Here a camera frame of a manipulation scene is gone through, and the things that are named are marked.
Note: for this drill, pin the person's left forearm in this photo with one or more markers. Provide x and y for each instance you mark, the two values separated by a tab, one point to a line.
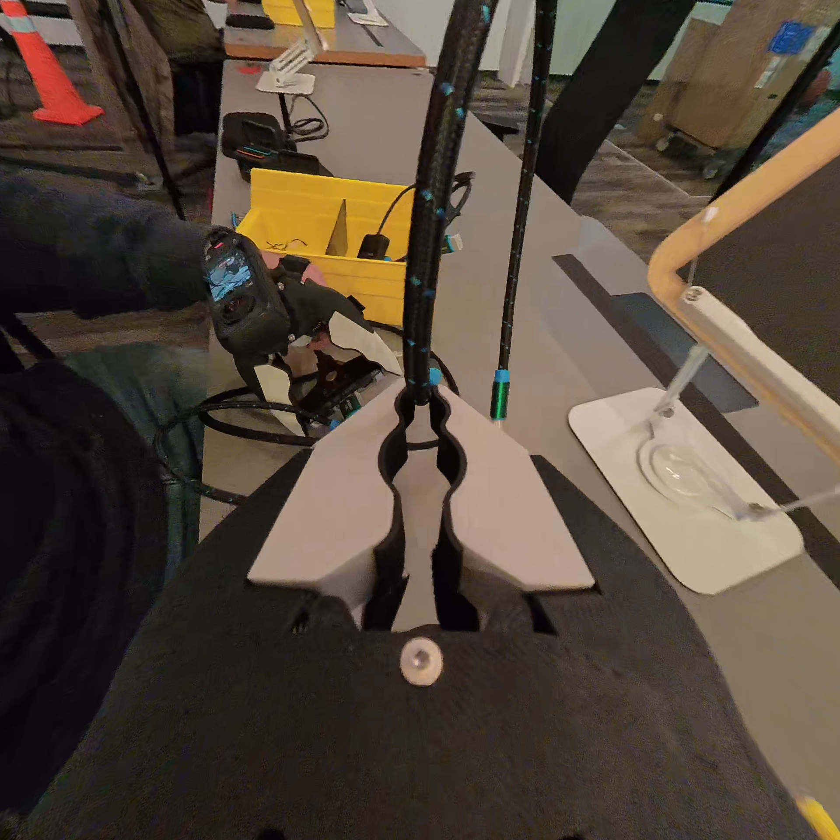
98	249

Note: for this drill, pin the large black panel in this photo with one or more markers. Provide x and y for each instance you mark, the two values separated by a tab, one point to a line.
787	275

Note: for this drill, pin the background desk stand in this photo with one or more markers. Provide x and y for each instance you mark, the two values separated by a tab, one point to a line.
285	84

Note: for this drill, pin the background wooden desk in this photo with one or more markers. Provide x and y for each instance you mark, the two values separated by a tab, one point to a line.
367	46

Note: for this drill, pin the black office chair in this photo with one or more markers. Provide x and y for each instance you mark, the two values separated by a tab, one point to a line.
617	98

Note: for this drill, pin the orange traffic cone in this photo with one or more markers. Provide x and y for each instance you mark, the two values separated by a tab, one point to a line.
46	72

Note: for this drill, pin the yellow plastic bin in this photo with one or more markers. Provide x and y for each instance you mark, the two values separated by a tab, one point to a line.
295	203

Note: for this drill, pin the black hub adapter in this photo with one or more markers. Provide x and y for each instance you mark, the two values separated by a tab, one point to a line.
373	248

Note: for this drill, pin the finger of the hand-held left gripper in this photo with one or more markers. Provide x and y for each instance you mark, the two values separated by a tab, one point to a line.
274	384
361	341

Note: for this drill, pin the person's left hand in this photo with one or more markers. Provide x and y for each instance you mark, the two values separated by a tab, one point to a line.
318	274

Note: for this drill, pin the yellow background bin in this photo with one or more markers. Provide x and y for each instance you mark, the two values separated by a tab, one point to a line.
289	13

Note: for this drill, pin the large cardboard box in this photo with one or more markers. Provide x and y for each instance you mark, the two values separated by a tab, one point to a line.
722	79

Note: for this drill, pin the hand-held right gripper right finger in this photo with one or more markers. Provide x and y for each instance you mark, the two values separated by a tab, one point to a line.
518	518

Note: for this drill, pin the yellow plastic tray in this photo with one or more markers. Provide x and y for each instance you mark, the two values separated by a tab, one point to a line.
810	820

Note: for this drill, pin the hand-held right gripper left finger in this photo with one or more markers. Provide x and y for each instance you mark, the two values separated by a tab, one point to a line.
328	512

